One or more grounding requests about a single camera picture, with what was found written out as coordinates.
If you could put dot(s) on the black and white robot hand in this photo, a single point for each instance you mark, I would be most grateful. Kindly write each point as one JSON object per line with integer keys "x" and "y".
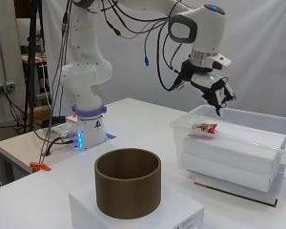
{"x": 209, "y": 82}

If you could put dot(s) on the red snack packet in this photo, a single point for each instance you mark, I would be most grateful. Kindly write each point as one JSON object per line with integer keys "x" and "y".
{"x": 206, "y": 128}

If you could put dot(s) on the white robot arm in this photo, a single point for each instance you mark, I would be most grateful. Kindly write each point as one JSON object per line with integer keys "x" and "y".
{"x": 85, "y": 73}

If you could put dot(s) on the clear plastic box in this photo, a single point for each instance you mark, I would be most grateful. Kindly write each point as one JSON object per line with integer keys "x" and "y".
{"x": 181, "y": 133}

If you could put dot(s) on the white hanging sheet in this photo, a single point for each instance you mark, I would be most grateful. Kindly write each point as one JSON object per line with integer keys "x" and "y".
{"x": 260, "y": 47}

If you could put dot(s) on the white flat box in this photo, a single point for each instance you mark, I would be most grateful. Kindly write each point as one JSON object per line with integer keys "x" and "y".
{"x": 232, "y": 152}
{"x": 225, "y": 173}

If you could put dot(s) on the book with black edge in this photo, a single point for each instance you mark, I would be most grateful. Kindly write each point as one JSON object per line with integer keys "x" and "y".
{"x": 270, "y": 198}

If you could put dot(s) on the brown round tub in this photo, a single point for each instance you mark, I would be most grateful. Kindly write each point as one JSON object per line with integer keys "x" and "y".
{"x": 127, "y": 197}

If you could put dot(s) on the black adapter block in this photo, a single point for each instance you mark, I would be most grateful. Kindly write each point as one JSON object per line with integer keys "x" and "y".
{"x": 54, "y": 120}

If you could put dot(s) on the cardboard box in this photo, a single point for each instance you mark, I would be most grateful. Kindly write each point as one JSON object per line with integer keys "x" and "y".
{"x": 39, "y": 113}

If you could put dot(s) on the white flat box stand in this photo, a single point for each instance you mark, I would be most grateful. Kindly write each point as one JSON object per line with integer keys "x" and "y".
{"x": 85, "y": 210}

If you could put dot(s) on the black tripod stand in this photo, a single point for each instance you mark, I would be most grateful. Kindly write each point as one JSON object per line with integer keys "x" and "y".
{"x": 32, "y": 63}

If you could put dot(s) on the orange clamp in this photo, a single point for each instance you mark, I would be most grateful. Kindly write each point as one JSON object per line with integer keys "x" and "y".
{"x": 39, "y": 166}

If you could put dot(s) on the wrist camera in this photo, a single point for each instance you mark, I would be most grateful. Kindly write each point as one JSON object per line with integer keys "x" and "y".
{"x": 179, "y": 85}

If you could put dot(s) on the small robot mount table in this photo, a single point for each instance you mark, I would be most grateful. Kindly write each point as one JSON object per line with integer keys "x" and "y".
{"x": 16, "y": 146}

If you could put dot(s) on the grey wall sockets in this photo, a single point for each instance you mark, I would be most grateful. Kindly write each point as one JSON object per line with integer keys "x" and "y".
{"x": 3, "y": 87}

